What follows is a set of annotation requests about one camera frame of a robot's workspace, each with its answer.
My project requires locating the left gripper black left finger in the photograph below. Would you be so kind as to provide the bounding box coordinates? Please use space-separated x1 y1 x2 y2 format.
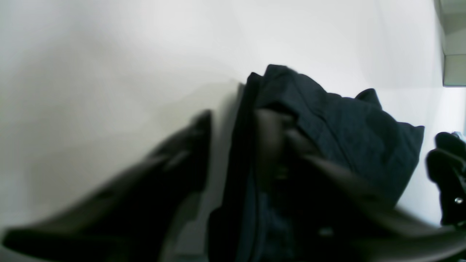
2 110 212 262

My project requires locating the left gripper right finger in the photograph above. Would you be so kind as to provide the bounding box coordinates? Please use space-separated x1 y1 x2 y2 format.
255 109 465 262

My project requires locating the white cardboard box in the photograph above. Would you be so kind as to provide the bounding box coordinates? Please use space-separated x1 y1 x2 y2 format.
433 0 466 87

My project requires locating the black t-shirt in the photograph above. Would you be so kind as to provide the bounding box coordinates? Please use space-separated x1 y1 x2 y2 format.
208 65 425 262

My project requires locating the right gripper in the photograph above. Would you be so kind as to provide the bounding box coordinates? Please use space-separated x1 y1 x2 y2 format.
426 132 466 227

